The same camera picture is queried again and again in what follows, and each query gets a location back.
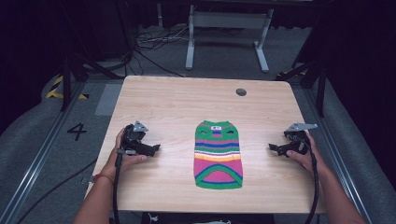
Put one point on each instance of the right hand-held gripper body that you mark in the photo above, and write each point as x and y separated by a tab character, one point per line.
299	144

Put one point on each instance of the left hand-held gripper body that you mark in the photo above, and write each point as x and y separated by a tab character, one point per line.
132	138

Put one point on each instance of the striped knitted pet sweater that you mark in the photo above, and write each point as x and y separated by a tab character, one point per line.
218	155

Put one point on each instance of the person's right hand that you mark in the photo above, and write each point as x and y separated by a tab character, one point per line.
311	160

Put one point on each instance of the person's left hand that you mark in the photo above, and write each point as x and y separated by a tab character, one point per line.
112	165

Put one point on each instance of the grey table grommet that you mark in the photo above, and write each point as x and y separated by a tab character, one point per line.
241	92

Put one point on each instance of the black metal stand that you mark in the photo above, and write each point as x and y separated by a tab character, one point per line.
73	71
317	77

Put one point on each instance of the white metal table frame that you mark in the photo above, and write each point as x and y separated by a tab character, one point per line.
229	20

